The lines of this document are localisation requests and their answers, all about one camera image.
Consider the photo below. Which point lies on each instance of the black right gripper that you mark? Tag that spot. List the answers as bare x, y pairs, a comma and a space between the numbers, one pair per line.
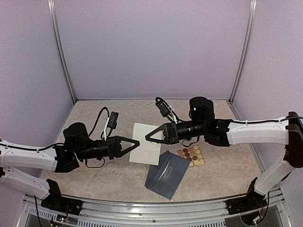
165, 127

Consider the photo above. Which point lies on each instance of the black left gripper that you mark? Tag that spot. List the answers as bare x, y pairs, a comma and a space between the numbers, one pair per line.
116, 140

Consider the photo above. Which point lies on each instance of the beige lined letter paper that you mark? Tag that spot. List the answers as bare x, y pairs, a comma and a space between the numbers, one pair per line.
148, 152

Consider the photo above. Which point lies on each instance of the blue paper envelope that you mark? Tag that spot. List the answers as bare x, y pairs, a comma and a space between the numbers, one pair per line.
165, 178

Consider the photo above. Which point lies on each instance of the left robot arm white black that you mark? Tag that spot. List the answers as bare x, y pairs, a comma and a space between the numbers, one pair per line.
57, 158

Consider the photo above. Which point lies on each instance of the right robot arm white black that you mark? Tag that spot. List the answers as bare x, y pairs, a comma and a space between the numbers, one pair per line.
287, 131

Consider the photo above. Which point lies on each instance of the round sticker sheet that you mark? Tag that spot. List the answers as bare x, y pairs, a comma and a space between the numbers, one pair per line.
193, 154

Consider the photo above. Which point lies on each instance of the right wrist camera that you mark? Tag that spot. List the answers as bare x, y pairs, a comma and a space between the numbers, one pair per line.
165, 110

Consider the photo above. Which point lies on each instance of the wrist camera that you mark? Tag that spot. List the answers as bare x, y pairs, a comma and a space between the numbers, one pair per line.
111, 124
165, 110

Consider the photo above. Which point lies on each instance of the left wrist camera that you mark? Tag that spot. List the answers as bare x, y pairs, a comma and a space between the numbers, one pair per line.
111, 124

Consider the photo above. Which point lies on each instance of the aluminium front rail frame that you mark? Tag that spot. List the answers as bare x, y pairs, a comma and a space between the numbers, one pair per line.
102, 213

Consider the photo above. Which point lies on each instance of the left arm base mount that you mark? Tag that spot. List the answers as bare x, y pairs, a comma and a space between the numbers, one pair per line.
55, 200

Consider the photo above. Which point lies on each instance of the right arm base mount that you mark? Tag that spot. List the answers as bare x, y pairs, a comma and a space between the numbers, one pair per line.
251, 201

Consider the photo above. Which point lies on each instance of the right aluminium corner post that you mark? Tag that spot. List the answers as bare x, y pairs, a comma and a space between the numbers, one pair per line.
244, 51

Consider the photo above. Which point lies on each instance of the aluminium corner post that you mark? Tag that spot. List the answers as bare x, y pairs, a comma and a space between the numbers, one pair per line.
59, 47
244, 51

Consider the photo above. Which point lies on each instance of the left aluminium corner post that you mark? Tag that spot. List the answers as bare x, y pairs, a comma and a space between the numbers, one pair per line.
59, 47

